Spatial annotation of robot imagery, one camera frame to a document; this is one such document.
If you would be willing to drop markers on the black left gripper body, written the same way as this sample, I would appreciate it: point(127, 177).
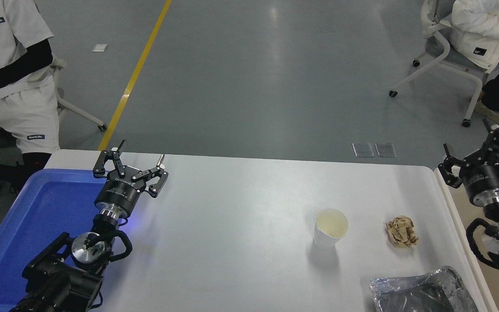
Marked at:
point(119, 195)

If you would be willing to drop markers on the silver floor plate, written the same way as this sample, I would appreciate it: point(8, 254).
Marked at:
point(385, 150)
point(363, 150)

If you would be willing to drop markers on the white wheeled chair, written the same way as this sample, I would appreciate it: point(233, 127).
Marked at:
point(74, 108)
point(438, 52)

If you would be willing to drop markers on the silver foil tray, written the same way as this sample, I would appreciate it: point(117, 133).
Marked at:
point(422, 290)

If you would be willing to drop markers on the large pale bin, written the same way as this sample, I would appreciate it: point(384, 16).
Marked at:
point(470, 225)

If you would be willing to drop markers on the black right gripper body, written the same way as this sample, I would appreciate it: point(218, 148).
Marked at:
point(490, 182)

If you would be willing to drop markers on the person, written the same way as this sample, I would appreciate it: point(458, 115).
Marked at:
point(483, 26)

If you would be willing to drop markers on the blue plastic tray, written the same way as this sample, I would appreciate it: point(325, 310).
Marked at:
point(37, 216)

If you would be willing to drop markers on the white paper cup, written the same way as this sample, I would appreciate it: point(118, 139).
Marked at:
point(329, 227)

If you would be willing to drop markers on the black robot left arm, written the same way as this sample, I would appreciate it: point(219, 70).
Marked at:
point(59, 281)

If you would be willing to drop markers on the crumpled tan paper ball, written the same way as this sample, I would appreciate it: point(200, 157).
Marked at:
point(401, 232)

